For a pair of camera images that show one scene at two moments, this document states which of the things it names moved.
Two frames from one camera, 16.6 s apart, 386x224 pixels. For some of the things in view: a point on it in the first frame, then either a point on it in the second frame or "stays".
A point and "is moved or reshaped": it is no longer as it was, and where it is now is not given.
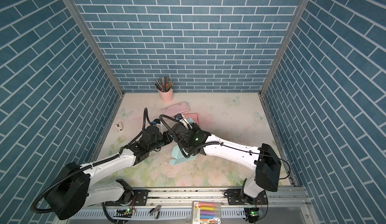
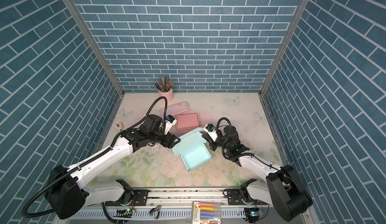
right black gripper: x=196 y=127 -> x=212 y=146
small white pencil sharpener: x=119 y=126 stays
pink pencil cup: x=168 y=96 stays
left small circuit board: x=123 y=213 stays
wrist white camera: x=180 y=117 -> x=211 y=131
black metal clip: x=156 y=211 stays
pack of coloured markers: x=206 y=212 stays
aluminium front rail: x=286 y=197 stays
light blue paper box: x=178 y=155 is moved or reshaped
